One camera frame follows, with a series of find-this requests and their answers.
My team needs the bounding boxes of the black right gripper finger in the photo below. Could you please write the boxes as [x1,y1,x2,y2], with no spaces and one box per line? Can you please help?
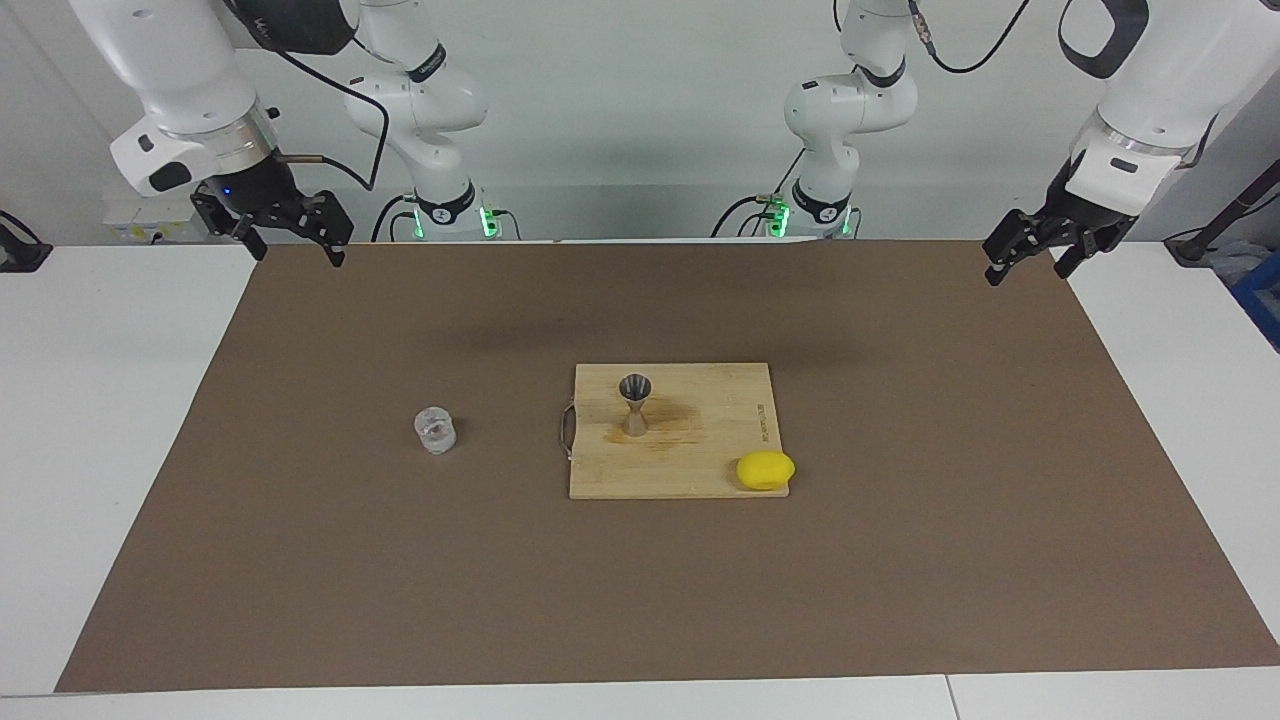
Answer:
[190,190,269,263]
[296,190,354,268]

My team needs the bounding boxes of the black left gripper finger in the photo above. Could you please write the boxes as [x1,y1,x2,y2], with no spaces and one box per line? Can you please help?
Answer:
[1052,228,1109,281]
[983,208,1051,288]

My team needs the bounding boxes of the clear glass cup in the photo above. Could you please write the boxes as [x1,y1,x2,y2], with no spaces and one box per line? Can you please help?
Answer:
[414,405,459,456]

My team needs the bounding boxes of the steel jigger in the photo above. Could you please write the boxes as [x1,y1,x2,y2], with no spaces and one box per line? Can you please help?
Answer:
[618,373,654,437]

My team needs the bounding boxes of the white power strip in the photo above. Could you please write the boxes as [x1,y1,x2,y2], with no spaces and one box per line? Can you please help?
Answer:
[103,195,201,244]

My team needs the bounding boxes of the black tripod stand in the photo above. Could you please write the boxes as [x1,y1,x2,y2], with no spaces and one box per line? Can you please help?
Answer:
[1165,160,1280,266]

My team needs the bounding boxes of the clear plastic bag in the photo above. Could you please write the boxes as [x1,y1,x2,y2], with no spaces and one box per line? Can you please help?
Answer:
[1205,240,1266,286]

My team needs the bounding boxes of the blue box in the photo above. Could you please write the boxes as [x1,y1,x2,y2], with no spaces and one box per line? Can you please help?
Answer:
[1230,250,1280,351]

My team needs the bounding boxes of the black clamp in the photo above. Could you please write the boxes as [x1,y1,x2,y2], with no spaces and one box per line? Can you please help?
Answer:
[0,210,53,273]

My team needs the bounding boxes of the yellow lemon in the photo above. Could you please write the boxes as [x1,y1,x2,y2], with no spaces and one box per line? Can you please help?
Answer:
[737,451,797,493]

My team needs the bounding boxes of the wooden cutting board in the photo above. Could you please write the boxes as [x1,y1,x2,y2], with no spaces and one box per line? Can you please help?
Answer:
[556,363,791,500]

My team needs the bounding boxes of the brown table mat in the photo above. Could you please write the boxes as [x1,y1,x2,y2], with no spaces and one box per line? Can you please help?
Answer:
[55,240,1280,693]

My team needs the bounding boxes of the black right base cables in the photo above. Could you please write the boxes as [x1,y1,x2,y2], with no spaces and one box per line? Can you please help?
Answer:
[370,192,421,243]

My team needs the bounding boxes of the black base cables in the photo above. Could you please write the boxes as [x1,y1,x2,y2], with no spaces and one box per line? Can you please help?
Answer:
[370,192,421,243]
[710,150,806,239]

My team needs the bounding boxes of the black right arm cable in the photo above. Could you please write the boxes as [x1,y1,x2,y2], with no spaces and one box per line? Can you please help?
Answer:
[225,0,391,193]

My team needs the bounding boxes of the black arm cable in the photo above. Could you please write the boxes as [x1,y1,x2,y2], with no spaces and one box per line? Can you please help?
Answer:
[905,0,1036,74]
[225,0,391,193]

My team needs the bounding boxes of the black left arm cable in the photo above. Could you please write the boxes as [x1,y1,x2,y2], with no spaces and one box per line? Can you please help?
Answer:
[905,0,1036,74]

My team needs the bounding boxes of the black left base cables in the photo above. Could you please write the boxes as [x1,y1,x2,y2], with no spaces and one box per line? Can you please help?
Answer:
[710,150,806,239]

